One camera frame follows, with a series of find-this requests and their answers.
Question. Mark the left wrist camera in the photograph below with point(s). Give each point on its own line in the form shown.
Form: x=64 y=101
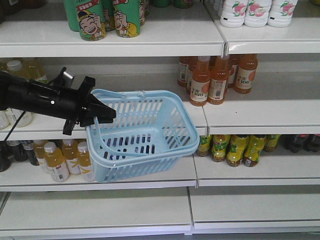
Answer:
x=64 y=79

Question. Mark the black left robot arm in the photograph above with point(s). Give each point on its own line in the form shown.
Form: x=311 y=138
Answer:
x=6 y=80

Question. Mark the light blue plastic basket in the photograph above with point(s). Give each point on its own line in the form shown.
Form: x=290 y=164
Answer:
x=151 y=132

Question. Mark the orange juice bottle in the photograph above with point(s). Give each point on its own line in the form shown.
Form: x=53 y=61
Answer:
x=219 y=80
x=183 y=69
x=200 y=82
x=246 y=73

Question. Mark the green cartoon milk bottle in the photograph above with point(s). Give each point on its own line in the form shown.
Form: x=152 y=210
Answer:
x=87 y=18
x=126 y=18

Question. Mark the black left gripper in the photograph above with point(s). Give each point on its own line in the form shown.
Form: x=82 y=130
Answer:
x=76 y=106

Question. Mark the pale yellow drink bottle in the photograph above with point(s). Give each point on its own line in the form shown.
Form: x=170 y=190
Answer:
x=15 y=68

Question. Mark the yellow lemon tea bottle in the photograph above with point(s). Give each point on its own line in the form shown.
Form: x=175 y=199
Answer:
x=219 y=147
x=252 y=152
x=237 y=146

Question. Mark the white metal shelf unit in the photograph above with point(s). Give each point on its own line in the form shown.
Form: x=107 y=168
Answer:
x=197 y=199

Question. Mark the white peach drink bottle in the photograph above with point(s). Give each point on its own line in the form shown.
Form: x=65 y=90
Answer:
x=281 y=12
x=233 y=13
x=257 y=12

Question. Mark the orange vitamin drink bottle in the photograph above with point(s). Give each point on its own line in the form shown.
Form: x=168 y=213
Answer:
x=69 y=150
x=56 y=163
x=84 y=161

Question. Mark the cola bottle red label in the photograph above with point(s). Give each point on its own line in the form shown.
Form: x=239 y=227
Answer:
x=295 y=142

